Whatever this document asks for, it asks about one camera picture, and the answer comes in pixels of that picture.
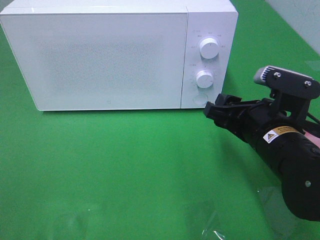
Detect upper white microwave knob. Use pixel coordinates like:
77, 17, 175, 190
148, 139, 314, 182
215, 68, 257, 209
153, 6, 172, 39
199, 37, 220, 59

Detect white microwave knob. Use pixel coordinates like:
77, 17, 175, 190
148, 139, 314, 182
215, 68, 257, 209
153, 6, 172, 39
199, 37, 220, 59
196, 70, 214, 89

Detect round door release button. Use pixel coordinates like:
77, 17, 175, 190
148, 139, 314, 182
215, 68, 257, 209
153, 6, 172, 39
193, 93, 208, 106

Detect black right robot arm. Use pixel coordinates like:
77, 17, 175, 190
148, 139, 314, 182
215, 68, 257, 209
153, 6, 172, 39
204, 94, 320, 222

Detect lower white microwave knob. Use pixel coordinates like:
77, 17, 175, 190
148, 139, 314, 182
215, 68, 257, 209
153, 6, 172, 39
196, 70, 214, 89

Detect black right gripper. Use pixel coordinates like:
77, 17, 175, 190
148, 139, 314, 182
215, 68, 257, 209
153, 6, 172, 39
204, 93, 320, 173

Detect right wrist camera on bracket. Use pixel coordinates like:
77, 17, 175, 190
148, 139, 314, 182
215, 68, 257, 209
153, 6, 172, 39
253, 65, 320, 124

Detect white microwave door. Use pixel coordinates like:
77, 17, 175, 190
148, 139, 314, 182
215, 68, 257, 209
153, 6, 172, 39
0, 13, 187, 111

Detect white microwave oven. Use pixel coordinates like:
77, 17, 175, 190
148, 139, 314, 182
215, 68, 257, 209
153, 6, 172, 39
0, 0, 239, 111

